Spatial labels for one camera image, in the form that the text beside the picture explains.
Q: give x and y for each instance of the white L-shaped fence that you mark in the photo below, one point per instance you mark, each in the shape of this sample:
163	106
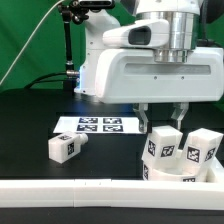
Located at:
208	195

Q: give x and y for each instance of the white paper marker sheet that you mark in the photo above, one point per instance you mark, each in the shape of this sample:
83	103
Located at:
85	124

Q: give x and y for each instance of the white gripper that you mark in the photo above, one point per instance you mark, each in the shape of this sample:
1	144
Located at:
128	72

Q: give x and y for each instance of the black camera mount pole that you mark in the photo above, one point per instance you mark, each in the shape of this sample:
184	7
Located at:
71	12

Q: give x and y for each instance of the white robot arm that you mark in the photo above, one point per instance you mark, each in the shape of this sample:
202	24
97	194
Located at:
104	15

